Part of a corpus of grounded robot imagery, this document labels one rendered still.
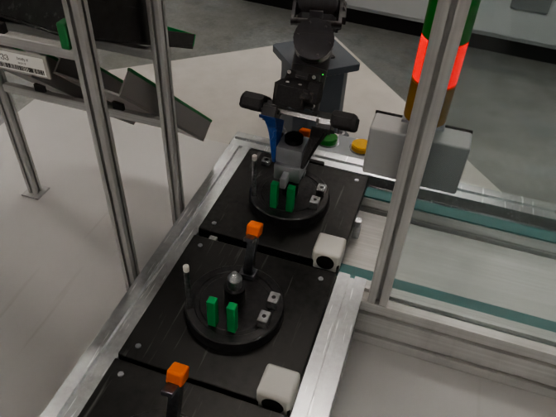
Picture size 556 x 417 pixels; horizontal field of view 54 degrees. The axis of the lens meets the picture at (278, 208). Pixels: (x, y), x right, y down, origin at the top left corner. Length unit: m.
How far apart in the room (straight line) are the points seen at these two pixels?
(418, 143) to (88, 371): 0.51
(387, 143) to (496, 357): 0.38
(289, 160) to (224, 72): 0.73
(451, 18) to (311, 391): 0.47
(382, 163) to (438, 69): 0.15
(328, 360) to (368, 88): 0.93
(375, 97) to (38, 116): 0.85
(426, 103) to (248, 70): 1.01
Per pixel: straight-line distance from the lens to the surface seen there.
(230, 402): 0.73
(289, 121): 1.28
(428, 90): 0.62
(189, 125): 1.02
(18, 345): 0.97
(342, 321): 0.82
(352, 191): 1.01
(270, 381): 0.72
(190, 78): 1.56
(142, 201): 1.15
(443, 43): 0.60
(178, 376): 0.63
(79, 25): 0.67
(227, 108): 1.42
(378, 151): 0.70
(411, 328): 0.87
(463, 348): 0.89
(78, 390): 0.79
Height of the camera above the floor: 1.61
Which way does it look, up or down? 42 degrees down
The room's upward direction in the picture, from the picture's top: 3 degrees clockwise
